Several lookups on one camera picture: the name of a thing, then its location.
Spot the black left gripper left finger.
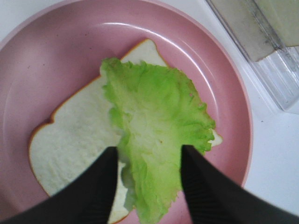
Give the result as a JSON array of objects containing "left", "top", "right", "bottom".
[{"left": 3, "top": 147, "right": 118, "bottom": 224}]

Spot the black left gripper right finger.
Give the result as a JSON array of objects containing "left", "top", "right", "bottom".
[{"left": 181, "top": 145, "right": 299, "bottom": 224}]

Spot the green lettuce leaf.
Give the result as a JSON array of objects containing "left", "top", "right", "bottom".
[{"left": 100, "top": 58, "right": 215, "bottom": 224}]

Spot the right clear plastic tray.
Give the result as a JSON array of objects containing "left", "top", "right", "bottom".
[{"left": 207, "top": 0, "right": 299, "bottom": 113}]

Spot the pink round plate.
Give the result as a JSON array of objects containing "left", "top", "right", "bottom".
[{"left": 0, "top": 0, "right": 253, "bottom": 219}]

